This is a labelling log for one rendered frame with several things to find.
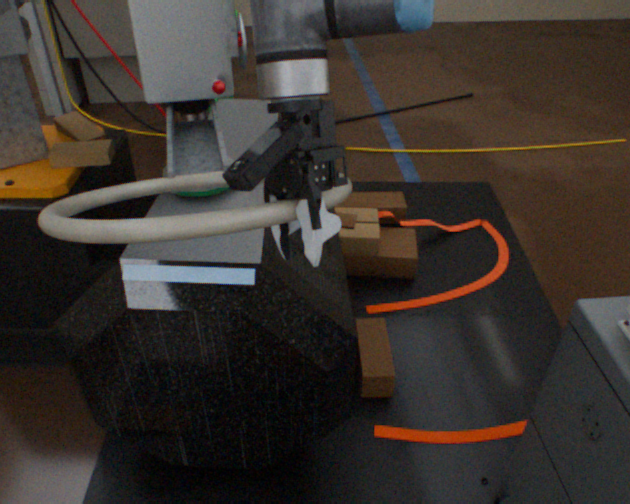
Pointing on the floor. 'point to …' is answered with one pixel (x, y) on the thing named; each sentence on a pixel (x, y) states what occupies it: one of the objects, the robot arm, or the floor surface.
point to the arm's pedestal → (587, 418)
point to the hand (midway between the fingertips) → (295, 255)
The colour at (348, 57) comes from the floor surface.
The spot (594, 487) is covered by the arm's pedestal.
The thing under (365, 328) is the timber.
